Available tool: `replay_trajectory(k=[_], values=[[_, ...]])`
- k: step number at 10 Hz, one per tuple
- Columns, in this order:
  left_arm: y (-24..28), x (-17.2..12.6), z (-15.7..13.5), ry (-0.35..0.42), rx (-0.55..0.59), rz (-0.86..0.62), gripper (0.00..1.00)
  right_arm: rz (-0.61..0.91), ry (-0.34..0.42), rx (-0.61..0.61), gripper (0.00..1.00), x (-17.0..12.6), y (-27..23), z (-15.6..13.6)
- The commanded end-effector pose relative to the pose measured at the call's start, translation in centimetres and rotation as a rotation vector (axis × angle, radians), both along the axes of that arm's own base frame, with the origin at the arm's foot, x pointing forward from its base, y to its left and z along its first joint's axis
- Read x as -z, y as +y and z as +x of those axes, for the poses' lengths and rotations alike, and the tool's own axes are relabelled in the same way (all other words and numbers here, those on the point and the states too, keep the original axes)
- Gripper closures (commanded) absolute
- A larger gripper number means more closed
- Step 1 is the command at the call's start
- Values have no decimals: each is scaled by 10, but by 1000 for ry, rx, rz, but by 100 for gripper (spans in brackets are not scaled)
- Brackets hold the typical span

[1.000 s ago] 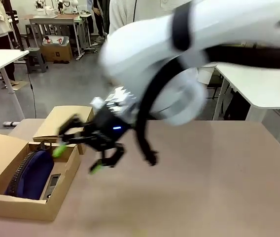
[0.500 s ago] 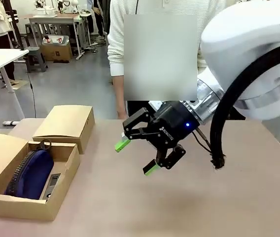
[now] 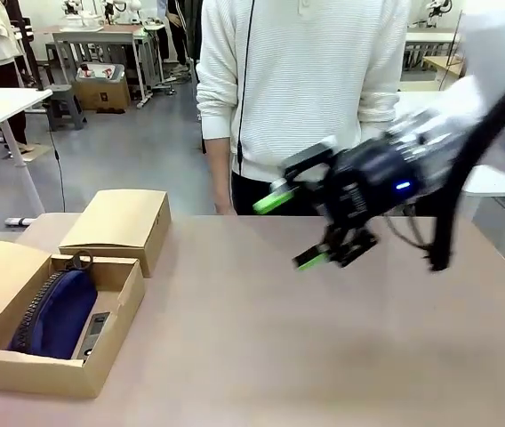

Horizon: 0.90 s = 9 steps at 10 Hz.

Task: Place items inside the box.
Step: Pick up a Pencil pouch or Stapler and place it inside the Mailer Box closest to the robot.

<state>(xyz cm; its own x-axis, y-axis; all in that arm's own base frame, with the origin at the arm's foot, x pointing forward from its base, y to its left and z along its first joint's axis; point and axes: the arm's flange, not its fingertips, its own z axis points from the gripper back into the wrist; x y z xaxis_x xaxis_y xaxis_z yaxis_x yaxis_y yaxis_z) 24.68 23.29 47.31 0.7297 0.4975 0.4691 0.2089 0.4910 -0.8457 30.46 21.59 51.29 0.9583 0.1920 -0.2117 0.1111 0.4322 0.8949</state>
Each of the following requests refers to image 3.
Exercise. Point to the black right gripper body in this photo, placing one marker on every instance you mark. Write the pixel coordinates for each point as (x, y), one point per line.
(368, 182)

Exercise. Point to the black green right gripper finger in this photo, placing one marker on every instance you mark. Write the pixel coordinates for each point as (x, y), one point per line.
(337, 249)
(274, 198)

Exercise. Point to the dark rectangular device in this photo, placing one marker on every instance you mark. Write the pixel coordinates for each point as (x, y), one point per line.
(94, 331)

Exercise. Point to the blue zip pouch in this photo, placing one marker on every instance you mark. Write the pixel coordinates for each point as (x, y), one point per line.
(57, 316)

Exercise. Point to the person's right forearm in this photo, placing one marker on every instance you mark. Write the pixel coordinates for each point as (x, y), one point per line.
(217, 169)

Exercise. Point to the closed cardboard box lid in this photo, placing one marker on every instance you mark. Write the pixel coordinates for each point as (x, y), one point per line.
(119, 222)

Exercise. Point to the open brown cardboard box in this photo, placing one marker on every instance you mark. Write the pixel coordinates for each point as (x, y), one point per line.
(114, 320)

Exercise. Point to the cardboard box with white tray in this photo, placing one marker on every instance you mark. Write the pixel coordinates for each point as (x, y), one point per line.
(101, 89)

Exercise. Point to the person's right hand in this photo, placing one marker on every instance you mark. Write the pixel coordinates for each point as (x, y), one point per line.
(224, 208)

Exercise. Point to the person in white sweater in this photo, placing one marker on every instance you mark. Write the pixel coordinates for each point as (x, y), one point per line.
(301, 80)

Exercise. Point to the white side table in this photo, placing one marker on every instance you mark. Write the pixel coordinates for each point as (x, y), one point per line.
(501, 182)

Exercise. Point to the light wooden desk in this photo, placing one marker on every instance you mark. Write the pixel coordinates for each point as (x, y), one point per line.
(443, 64)

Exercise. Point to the person in dark clothes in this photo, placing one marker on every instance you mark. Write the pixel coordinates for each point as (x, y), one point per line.
(179, 31)

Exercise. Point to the grey plastic stool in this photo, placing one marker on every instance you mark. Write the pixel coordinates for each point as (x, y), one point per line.
(63, 104)

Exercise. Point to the grey metal workbench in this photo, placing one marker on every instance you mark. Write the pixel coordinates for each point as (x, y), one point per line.
(101, 37)

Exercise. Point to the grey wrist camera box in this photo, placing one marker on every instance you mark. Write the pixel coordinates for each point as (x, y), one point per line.
(310, 155)

